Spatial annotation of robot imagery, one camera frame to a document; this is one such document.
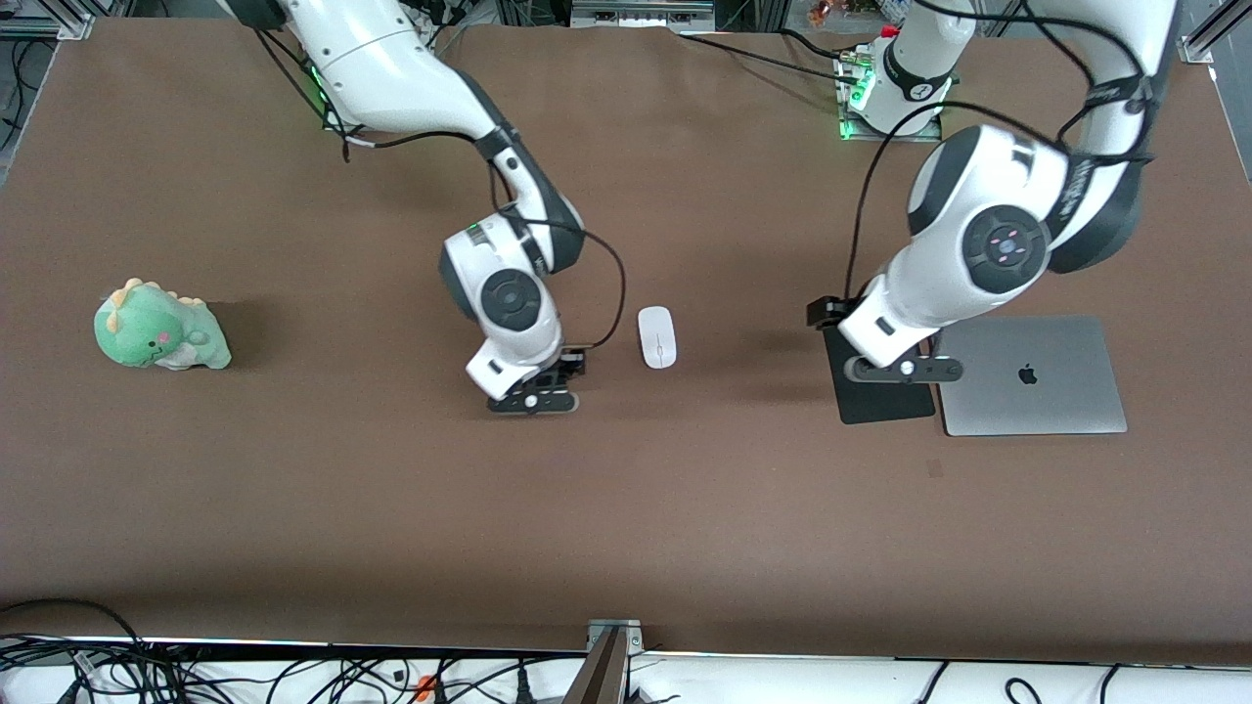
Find tangled black floor cables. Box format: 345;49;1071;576
0;636;588;704

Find aluminium frame rail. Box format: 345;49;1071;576
570;0;717;27

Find green dinosaur plush toy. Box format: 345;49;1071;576
93;278;234;373

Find black cable across table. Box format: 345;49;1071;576
675;29;864;83

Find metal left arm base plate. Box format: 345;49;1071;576
836;47;946;144

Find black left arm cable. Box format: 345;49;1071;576
843;0;1147;306

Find white computer mouse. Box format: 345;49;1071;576
637;305;679;371

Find black mouse pad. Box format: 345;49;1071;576
820;323;937;426

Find silver laptop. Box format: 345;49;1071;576
929;314;1130;437

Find metal table bracket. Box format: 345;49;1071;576
562;618;647;704

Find black looped floor cable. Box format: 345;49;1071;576
0;597;157;704

